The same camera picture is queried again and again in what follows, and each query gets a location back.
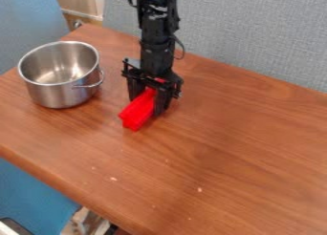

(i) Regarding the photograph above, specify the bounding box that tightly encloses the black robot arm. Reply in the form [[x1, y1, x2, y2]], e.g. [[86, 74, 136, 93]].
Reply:
[[122, 0, 184, 116]]

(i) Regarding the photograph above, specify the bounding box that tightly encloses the wooden crate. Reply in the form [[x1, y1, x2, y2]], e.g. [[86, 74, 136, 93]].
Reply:
[[58, 0, 104, 21]]

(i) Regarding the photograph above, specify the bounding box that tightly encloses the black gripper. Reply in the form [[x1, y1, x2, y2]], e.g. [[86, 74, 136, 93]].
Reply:
[[122, 41, 184, 116]]

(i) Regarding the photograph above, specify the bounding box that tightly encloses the metal pot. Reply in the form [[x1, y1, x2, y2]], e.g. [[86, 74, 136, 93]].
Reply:
[[16, 41, 104, 109]]

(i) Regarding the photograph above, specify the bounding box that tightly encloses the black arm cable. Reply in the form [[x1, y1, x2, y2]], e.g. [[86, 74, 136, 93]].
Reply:
[[171, 34, 187, 61]]

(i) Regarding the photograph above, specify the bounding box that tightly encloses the red plastic block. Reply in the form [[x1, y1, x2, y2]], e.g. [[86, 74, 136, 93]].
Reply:
[[119, 86, 156, 131]]

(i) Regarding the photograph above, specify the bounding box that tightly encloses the white frame under table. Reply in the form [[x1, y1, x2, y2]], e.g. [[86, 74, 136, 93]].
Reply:
[[60, 207, 110, 235]]

